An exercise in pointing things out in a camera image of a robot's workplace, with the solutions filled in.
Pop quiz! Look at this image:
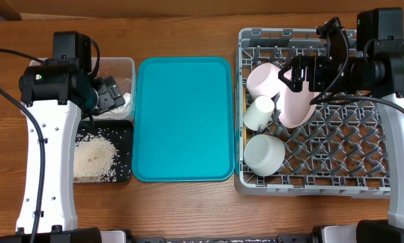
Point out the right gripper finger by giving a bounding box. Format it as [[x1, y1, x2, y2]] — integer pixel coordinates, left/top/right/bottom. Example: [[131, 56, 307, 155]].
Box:
[[279, 72, 305, 92], [279, 56, 305, 78]]

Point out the white napkin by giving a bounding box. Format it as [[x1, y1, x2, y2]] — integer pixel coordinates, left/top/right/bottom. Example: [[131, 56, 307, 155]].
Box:
[[105, 92, 132, 115]]

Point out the white round plate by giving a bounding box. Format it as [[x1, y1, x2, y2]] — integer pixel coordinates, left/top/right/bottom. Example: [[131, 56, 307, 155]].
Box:
[[275, 78, 318, 128]]

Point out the pink bowl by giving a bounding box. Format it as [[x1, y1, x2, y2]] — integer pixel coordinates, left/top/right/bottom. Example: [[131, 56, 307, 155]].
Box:
[[246, 63, 286, 99]]

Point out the white cup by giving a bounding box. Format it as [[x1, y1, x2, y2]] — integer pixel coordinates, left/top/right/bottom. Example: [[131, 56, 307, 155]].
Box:
[[243, 96, 275, 131]]

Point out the white rice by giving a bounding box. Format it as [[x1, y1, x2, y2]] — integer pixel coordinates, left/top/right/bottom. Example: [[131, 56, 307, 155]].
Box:
[[74, 129, 131, 184]]

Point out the grey metal bowl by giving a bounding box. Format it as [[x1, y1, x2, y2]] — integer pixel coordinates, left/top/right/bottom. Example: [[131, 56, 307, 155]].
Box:
[[243, 134, 285, 176]]

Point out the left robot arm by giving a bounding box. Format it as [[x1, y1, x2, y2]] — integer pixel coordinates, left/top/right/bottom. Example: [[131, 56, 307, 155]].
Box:
[[0, 32, 131, 242]]

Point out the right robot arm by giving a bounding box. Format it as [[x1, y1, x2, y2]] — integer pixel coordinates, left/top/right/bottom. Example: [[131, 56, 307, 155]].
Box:
[[279, 7, 404, 242]]

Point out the grey dishwasher rack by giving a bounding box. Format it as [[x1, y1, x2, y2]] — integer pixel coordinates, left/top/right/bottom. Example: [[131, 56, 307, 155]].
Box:
[[235, 28, 391, 198]]

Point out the clear plastic bin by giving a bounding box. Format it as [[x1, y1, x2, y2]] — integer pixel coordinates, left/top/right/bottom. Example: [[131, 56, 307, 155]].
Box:
[[29, 56, 136, 122]]

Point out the black plastic tray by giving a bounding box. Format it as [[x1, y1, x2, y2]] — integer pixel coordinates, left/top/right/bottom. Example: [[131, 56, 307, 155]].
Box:
[[77, 120, 133, 168]]

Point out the teal serving tray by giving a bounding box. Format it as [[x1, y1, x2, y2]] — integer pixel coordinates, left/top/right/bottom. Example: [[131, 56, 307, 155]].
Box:
[[132, 57, 235, 182]]

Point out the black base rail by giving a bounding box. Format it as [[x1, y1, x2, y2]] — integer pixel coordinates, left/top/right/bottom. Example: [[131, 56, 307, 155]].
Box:
[[102, 224, 357, 243]]

